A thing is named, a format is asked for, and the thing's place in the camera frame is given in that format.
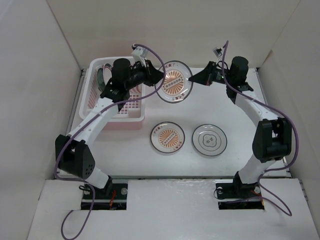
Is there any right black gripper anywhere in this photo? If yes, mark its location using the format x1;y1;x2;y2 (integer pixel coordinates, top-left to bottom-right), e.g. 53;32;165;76
188;61;234;86

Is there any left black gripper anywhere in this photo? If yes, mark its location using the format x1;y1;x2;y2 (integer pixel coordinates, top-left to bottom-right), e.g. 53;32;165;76
125;59;166;91

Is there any orange sunburst plate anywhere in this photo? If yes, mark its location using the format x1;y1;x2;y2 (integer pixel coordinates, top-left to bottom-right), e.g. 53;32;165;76
150;121;186;154
157;60;193;104

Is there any blue patterned small plate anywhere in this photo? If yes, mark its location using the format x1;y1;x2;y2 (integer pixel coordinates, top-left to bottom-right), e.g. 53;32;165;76
96;68;106;92

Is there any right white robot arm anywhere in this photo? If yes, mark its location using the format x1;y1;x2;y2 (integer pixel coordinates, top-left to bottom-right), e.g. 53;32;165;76
189;56;292;200

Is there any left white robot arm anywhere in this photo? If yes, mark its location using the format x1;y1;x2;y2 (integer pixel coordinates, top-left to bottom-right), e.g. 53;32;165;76
55;58;166;199

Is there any pink white dish rack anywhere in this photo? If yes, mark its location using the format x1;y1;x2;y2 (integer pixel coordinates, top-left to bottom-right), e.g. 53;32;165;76
79;56;145;131

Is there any white grey pattern plate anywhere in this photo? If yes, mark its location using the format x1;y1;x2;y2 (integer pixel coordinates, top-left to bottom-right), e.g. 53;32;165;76
192;124;228;157

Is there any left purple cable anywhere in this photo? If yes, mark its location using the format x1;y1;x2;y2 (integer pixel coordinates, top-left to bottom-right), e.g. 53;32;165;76
52;44;167;240

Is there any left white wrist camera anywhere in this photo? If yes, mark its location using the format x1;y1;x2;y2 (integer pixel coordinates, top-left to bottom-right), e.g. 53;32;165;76
131;44;149;68

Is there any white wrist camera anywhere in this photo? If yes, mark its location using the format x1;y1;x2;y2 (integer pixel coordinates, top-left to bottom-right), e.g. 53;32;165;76
212;47;224;59
131;44;149;68

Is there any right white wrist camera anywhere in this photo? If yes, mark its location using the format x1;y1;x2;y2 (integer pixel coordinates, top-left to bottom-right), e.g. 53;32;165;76
212;47;224;59

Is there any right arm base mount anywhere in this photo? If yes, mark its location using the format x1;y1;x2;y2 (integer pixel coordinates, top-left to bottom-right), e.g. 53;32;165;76
215;182;265;210

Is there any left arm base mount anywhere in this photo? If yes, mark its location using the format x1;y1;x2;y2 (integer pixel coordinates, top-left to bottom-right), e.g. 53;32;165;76
78;183;128;211

